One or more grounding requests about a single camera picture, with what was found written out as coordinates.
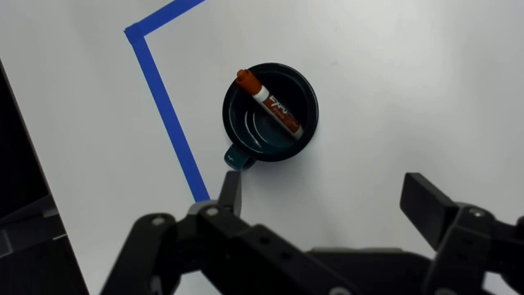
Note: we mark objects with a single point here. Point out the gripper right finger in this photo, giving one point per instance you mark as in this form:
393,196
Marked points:
458,229

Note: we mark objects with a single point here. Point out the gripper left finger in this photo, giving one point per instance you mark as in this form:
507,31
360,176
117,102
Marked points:
229,241

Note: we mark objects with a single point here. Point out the dark teal mug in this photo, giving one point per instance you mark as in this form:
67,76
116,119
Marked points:
270,114

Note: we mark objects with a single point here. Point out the red dry-erase marker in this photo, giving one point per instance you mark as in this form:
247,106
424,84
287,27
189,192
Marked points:
268,102

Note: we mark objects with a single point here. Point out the blue tape line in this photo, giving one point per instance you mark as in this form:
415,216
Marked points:
163,98

